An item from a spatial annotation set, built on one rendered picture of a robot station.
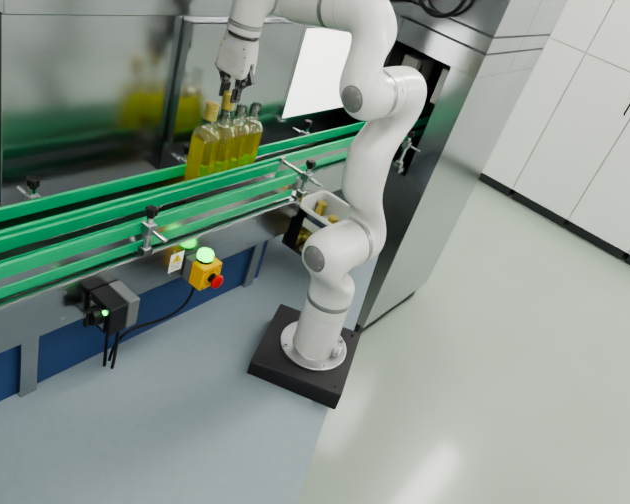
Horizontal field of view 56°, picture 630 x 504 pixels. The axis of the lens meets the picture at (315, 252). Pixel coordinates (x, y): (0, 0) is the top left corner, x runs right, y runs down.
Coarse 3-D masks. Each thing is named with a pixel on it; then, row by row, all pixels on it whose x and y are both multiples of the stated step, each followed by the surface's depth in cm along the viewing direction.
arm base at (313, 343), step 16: (304, 304) 157; (304, 320) 157; (320, 320) 154; (336, 320) 154; (288, 336) 167; (304, 336) 159; (320, 336) 157; (336, 336) 159; (288, 352) 162; (304, 352) 161; (320, 352) 160; (336, 352) 163; (304, 368) 159; (320, 368) 160
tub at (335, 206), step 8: (320, 192) 201; (328, 192) 203; (304, 200) 195; (312, 200) 199; (328, 200) 203; (336, 200) 201; (304, 208) 190; (312, 208) 201; (328, 208) 204; (336, 208) 202; (344, 208) 200; (320, 216) 188; (328, 216) 204; (344, 216) 201; (328, 224) 186
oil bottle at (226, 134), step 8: (216, 128) 160; (224, 128) 160; (224, 136) 160; (232, 136) 163; (224, 144) 162; (232, 144) 165; (224, 152) 164; (216, 160) 163; (224, 160) 166; (216, 168) 165; (224, 168) 168
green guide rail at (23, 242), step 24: (264, 168) 177; (168, 192) 150; (192, 192) 157; (216, 192) 166; (96, 216) 134; (120, 216) 140; (144, 216) 148; (0, 240) 117; (24, 240) 122; (48, 240) 128; (72, 240) 133
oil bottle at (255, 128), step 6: (246, 120) 169; (252, 126) 168; (258, 126) 170; (252, 132) 169; (258, 132) 171; (252, 138) 170; (258, 138) 172; (252, 144) 172; (258, 144) 174; (246, 150) 171; (252, 150) 173; (246, 156) 173; (252, 156) 175; (246, 162) 174; (252, 162) 177
